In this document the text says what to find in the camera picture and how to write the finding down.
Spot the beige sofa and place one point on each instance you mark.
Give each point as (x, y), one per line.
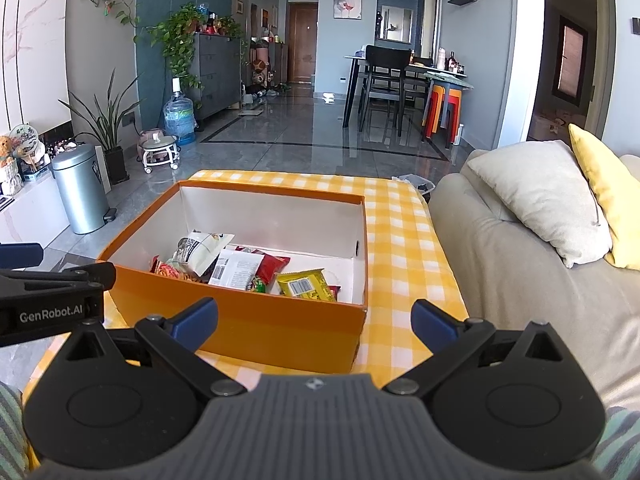
(500, 270)

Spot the white puffed snack bag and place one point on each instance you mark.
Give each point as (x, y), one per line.
(200, 252)

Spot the yellow checked tablecloth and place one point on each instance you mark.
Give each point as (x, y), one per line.
(400, 240)

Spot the white snack packet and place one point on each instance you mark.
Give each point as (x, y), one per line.
(235, 270)

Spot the dining table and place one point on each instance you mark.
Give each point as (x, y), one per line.
(355, 58)

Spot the silver trash can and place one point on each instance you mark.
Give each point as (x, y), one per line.
(80, 190)

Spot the round decorative fan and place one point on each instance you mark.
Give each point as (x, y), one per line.
(27, 141)

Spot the long-leaf potted plant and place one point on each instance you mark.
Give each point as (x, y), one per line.
(116, 165)

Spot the red snack bag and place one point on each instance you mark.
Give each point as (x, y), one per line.
(272, 262)

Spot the beige pillow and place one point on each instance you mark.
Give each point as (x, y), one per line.
(540, 195)

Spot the wall painting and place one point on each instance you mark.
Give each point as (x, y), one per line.
(347, 2)

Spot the yellow snack packet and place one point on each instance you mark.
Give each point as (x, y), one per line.
(305, 285)

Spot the black dining chair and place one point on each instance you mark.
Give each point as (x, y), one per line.
(387, 57)

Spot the white rolling stool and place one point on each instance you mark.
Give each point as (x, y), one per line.
(159, 144)

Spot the framed mirror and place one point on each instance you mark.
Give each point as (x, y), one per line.
(397, 22)

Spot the brown plush toy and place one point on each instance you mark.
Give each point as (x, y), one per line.
(259, 71)

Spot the trailing pothos plant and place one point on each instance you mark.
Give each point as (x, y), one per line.
(175, 35)

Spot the stacked orange stools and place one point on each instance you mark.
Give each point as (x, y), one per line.
(440, 105)

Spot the red candy bar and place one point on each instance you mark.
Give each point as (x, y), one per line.
(335, 291)

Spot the white low cabinet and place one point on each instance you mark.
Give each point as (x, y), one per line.
(30, 210)

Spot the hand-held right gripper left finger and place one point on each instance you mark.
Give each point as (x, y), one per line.
(195, 320)

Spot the yellow pillow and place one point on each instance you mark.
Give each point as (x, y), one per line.
(610, 185)

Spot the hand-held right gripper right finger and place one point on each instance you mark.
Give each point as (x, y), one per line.
(435, 322)

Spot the wooden door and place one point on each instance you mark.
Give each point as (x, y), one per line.
(302, 42)

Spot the teddy bear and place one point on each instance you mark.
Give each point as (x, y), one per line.
(6, 152)

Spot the blue water jug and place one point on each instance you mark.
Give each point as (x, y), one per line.
(179, 120)

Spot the orange cardboard box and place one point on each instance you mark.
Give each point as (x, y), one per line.
(280, 335)

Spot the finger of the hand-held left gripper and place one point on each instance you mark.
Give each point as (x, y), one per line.
(20, 255)
(75, 279)

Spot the striped green clothing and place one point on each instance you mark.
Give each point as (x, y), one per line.
(10, 425)

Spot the green nut packet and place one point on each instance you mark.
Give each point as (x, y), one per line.
(259, 285)

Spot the red orange snack pack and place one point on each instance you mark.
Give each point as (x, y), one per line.
(167, 270)

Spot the grey cabinet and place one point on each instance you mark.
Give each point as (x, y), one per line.
(217, 75)

